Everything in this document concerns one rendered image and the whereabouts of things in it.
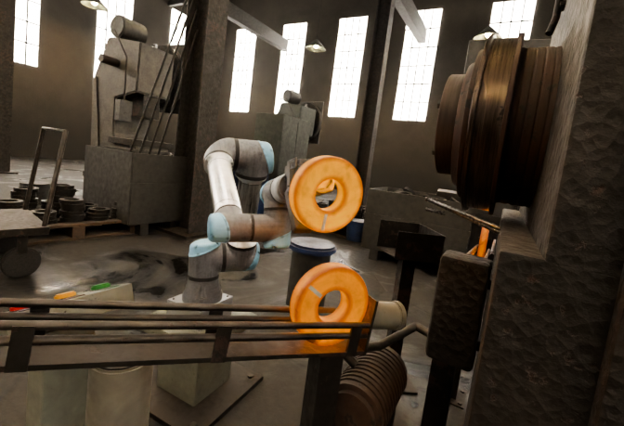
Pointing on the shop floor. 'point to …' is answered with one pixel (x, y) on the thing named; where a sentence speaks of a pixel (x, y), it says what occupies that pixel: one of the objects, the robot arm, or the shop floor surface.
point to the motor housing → (371, 390)
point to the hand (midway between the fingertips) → (328, 185)
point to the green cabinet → (282, 138)
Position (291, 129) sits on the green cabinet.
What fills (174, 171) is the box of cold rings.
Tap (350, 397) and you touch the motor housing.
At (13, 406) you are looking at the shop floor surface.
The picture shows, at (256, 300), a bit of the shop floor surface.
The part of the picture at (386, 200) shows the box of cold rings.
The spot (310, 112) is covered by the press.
